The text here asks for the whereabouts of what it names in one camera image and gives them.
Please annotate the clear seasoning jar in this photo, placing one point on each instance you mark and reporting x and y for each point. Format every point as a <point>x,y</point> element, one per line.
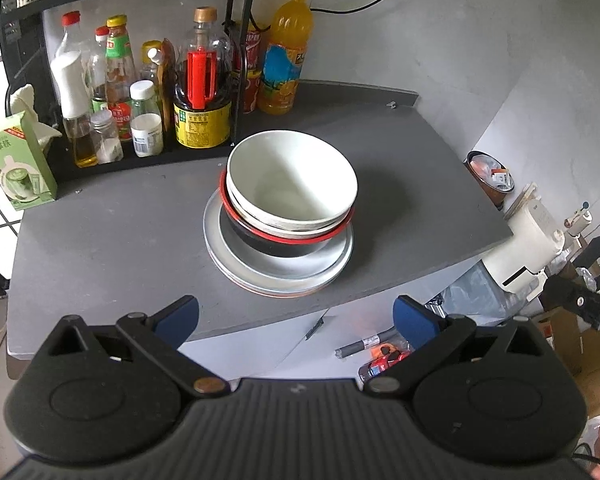
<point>105,136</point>

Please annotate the white oil dispenser bottle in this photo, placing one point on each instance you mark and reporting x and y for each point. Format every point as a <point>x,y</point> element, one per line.
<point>76,109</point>

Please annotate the red cap vinegar bottle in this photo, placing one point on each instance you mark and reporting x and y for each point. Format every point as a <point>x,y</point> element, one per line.
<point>74,39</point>

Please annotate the white Sweet plate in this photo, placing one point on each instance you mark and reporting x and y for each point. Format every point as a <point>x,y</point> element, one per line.
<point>284,289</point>

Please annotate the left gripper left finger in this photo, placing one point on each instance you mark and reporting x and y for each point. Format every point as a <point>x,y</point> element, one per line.
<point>158,337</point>

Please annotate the red rimmed black bowl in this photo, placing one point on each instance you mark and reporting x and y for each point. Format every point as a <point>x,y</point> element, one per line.
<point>269,244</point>

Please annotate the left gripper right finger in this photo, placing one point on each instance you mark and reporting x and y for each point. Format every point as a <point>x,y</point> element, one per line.
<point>434,339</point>

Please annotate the white Bakery plate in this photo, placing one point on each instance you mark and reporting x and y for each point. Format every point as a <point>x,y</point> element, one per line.
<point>227,250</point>

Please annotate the black wire kitchen rack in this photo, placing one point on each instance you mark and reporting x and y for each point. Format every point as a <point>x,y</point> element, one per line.
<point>31,32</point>

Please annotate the green tea box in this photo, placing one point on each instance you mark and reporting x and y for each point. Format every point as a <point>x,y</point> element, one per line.
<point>25,177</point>

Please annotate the brown trash bin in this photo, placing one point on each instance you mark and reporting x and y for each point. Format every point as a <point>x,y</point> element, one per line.
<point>493,177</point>

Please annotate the dark soy sauce bottle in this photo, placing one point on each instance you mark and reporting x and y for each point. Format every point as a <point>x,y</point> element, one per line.
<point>203,83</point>

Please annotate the red snack canister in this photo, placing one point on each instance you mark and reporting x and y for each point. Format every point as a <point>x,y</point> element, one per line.
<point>252,49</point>

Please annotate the white electric kettle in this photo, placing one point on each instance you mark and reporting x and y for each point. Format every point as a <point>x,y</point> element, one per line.
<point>537,240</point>

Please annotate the white lid spice jar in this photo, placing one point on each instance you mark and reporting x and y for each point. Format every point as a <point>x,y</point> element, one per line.
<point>146,121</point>

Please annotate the green label sauce bottle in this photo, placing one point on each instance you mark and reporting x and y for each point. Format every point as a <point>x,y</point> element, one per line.
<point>120,74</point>

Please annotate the large white ceramic bowl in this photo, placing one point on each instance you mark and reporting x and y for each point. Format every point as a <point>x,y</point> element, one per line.
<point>291,180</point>

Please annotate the orange juice bottle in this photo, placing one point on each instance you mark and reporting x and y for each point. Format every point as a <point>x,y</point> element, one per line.
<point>288,40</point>

